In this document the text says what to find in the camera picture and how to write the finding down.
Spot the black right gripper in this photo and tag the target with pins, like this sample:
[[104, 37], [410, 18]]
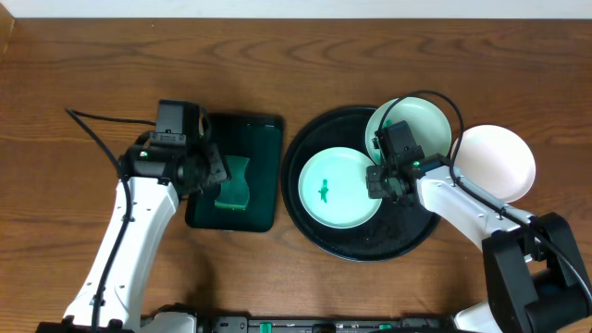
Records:
[[375, 189]]

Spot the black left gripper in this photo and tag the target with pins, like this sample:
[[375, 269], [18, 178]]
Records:
[[217, 166]]

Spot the green wavy sponge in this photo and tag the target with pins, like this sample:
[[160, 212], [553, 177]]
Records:
[[235, 193]]

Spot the pale green plate bottom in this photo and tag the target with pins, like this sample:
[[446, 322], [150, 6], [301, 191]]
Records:
[[332, 188]]

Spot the pale green plate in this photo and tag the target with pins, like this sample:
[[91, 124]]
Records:
[[332, 188], [429, 126]]

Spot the white plate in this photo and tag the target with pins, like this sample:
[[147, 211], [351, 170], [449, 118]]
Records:
[[498, 161]]

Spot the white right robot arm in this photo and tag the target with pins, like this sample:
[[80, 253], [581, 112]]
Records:
[[536, 278]]

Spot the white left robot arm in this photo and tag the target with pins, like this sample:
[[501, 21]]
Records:
[[111, 297]]

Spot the black rectangular tray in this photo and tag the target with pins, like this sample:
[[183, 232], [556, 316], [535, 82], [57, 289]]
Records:
[[260, 139]]

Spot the black round tray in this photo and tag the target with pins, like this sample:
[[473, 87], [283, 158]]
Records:
[[392, 231]]

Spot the pale green plate top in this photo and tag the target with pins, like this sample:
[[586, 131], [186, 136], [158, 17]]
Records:
[[429, 126]]

